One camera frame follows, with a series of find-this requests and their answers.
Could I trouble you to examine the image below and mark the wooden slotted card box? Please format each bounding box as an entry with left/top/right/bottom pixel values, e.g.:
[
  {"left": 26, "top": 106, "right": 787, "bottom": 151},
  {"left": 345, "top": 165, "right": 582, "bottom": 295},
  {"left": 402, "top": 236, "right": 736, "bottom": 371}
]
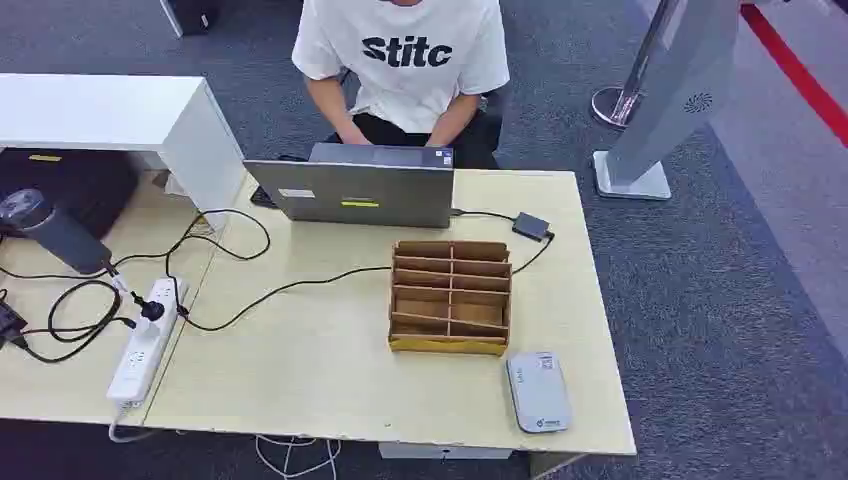
[{"left": 388, "top": 240, "right": 513, "bottom": 358}]

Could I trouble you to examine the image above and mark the grey laptop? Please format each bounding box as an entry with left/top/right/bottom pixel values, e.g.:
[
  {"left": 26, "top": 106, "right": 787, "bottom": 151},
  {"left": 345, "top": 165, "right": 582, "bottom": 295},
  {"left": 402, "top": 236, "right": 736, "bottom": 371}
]
[{"left": 243, "top": 142, "right": 456, "bottom": 230}]

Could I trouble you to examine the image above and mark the black power adapter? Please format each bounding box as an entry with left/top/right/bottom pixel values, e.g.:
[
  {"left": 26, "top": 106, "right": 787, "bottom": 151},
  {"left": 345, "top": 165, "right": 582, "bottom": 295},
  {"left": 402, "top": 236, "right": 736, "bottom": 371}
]
[{"left": 511, "top": 211, "right": 552, "bottom": 242}]

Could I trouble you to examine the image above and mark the pale wooden desk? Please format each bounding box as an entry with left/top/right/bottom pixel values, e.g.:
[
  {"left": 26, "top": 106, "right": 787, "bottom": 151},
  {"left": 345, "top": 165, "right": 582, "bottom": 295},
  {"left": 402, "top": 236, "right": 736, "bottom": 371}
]
[{"left": 0, "top": 168, "right": 639, "bottom": 480}]

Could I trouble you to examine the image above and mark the person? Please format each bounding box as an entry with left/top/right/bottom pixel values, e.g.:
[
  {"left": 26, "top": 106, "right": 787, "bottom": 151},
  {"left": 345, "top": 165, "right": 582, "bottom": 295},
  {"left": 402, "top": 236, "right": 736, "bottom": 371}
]
[{"left": 291, "top": 0, "right": 511, "bottom": 148}]

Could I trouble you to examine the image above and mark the grey card reader device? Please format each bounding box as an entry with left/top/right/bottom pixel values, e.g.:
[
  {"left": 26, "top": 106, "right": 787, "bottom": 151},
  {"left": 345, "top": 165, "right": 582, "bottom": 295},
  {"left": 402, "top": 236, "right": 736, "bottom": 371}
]
[{"left": 506, "top": 351, "right": 573, "bottom": 435}]

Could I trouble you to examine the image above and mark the black plug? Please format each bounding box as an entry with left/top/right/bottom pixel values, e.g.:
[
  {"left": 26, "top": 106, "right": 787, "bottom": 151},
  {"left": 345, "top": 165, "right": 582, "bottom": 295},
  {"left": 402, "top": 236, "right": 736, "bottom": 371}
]
[{"left": 130, "top": 291, "right": 166, "bottom": 324}]

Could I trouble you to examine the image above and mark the grey kiosk stand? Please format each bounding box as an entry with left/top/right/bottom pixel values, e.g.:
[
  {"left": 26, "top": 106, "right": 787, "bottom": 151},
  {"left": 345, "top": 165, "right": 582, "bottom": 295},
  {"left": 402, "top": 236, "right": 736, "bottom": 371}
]
[{"left": 592, "top": 0, "right": 743, "bottom": 201}]

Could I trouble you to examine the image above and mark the white power strip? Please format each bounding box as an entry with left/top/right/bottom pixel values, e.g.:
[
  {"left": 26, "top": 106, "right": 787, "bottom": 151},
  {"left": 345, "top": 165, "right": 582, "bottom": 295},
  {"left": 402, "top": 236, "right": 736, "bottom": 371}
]
[{"left": 106, "top": 277, "right": 189, "bottom": 407}]

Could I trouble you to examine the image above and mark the white shelf cabinet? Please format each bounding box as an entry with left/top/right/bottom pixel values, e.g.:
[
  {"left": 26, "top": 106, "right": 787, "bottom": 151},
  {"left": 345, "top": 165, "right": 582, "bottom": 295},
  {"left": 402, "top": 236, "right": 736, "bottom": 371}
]
[{"left": 0, "top": 73, "right": 248, "bottom": 231}]

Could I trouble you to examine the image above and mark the black bag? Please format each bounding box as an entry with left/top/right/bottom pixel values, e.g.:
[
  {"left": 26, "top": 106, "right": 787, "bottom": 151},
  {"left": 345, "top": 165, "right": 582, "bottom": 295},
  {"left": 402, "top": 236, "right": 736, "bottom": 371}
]
[{"left": 0, "top": 147, "right": 142, "bottom": 241}]

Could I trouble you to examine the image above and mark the red floor tape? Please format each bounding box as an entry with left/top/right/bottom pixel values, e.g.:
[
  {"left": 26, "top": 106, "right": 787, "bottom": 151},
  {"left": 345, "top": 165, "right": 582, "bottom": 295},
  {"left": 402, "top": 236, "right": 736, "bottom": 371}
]
[{"left": 739, "top": 3, "right": 848, "bottom": 149}]

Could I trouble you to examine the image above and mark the black charger block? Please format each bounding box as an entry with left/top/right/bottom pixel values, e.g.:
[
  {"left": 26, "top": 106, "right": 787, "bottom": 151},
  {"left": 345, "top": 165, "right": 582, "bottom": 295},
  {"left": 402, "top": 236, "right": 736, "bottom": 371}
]
[{"left": 0, "top": 299, "right": 29, "bottom": 350}]

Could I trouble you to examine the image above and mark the black laptop cable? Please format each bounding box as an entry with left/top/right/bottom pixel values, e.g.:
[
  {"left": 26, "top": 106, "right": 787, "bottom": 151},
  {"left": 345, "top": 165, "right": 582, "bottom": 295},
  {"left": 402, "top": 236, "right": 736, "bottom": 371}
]
[{"left": 164, "top": 208, "right": 556, "bottom": 333}]

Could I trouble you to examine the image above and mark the white hanging cable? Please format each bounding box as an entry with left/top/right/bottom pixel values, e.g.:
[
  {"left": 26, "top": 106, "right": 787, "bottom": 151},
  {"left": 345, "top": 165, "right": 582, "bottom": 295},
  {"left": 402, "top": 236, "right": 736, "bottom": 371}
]
[{"left": 254, "top": 435, "right": 342, "bottom": 480}]

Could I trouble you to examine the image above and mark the chrome stanchion post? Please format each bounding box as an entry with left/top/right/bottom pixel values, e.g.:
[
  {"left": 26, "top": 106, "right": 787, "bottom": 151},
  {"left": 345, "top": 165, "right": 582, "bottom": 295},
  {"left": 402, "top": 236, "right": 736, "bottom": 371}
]
[{"left": 590, "top": 0, "right": 682, "bottom": 129}]

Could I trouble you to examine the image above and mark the black looped cable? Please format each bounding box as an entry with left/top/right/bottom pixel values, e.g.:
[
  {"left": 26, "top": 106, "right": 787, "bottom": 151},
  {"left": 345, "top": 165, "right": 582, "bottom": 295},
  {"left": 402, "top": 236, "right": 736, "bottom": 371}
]
[{"left": 0, "top": 254, "right": 174, "bottom": 365}]

